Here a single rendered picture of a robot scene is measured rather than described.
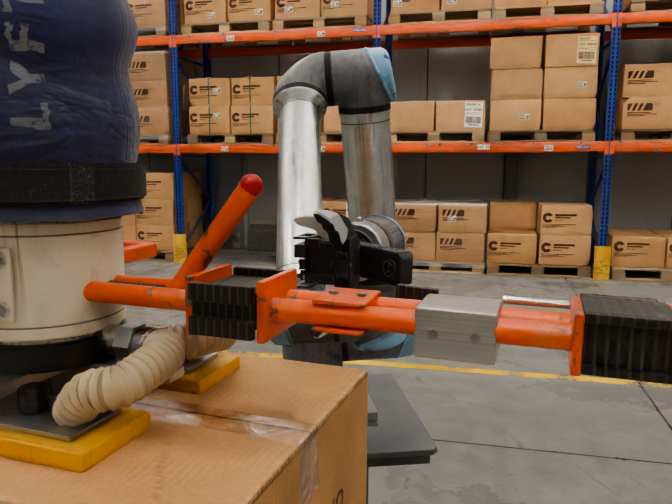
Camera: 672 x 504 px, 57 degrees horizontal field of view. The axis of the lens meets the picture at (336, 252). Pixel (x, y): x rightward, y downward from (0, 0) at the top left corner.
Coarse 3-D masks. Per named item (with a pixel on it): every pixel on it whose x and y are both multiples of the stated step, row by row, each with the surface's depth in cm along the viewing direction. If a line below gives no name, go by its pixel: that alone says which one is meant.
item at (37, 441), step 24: (24, 384) 60; (0, 408) 61; (24, 408) 59; (48, 408) 60; (120, 408) 61; (0, 432) 57; (24, 432) 57; (48, 432) 56; (72, 432) 56; (96, 432) 57; (120, 432) 58; (24, 456) 55; (48, 456) 54; (72, 456) 53; (96, 456) 55
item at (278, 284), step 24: (192, 288) 58; (216, 288) 57; (240, 288) 56; (264, 288) 57; (288, 288) 62; (192, 312) 60; (216, 312) 59; (240, 312) 58; (264, 312) 57; (216, 336) 58; (240, 336) 57; (264, 336) 57
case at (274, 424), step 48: (240, 384) 74; (288, 384) 74; (336, 384) 74; (144, 432) 61; (192, 432) 61; (240, 432) 61; (288, 432) 61; (336, 432) 69; (0, 480) 52; (48, 480) 52; (96, 480) 52; (144, 480) 52; (192, 480) 52; (240, 480) 52; (288, 480) 56; (336, 480) 70
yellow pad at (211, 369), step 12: (204, 360) 76; (216, 360) 77; (228, 360) 78; (192, 372) 73; (204, 372) 73; (216, 372) 74; (228, 372) 77; (168, 384) 72; (180, 384) 71; (192, 384) 71; (204, 384) 72
